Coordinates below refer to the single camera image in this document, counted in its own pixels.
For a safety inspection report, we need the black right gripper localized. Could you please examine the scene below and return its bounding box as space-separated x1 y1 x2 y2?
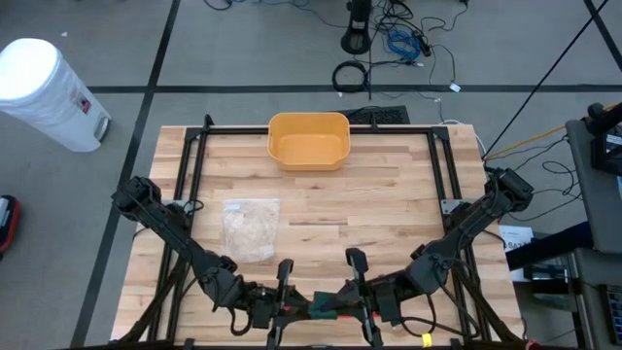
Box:
323 247 414 349

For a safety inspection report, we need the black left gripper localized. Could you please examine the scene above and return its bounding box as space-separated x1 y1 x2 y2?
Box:
240 259 318 350

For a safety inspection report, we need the clear plastic zip bag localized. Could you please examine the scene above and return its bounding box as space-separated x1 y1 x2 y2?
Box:
220 196 283 265

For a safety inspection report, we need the yellow plastic bin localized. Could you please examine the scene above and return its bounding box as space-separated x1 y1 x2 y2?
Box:
266 111 353 173

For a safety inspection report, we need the white paper label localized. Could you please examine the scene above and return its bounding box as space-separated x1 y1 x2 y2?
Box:
498 224 536 255

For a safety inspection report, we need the black perforated mat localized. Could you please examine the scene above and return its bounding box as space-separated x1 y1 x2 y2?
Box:
338 105 412 126

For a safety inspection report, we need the grey equipment cabinet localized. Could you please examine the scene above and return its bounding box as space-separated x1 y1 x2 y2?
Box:
522 247 622 350

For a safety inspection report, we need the grey desk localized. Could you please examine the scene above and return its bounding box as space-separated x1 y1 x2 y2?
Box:
565 118 622 256

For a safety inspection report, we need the black stand base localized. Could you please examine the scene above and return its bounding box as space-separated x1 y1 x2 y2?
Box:
339 0 374 55

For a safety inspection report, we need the thin black slanted pole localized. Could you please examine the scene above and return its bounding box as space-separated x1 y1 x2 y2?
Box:
482 0 611 160

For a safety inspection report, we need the red and black device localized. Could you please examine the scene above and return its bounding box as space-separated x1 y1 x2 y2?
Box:
0 194 22 255

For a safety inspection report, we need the white trash can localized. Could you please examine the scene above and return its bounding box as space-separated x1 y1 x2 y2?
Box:
0 37 113 154

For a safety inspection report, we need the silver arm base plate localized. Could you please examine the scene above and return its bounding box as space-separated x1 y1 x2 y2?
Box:
162 197 193 215
439 197 468 216

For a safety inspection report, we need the black coiled cable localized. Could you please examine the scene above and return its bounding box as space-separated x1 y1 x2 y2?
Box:
330 59 369 94

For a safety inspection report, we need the yellow cable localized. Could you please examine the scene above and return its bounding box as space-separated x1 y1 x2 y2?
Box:
482 100 622 162

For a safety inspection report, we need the blue cable bundle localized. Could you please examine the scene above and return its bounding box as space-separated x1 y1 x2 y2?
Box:
385 27 423 63

